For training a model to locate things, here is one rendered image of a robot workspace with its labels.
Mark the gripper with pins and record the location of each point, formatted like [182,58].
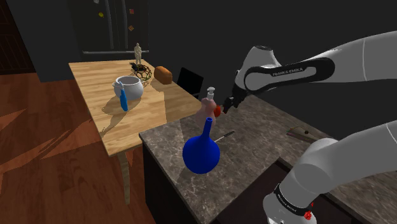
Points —
[229,102]

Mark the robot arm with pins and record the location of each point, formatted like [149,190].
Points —
[347,155]

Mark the red round fruit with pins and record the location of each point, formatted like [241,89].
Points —
[217,111]

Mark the pink soap dispenser bottle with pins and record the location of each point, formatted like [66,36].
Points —
[205,110]

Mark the thin black-tipped stick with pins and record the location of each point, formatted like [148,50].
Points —
[225,136]

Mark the black chair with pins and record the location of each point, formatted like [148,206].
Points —
[189,81]

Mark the blue round long-necked vase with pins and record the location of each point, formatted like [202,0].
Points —
[201,152]

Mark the brown bread loaf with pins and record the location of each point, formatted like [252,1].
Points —
[163,74]

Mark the white round pot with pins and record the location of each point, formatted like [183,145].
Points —
[131,86]

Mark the small black object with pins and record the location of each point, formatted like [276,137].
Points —
[133,65]

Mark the beige human figure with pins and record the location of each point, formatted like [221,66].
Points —
[137,53]

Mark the light wooden table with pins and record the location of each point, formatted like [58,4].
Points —
[93,83]

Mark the dark fridge with magnets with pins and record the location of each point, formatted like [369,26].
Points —
[108,28]

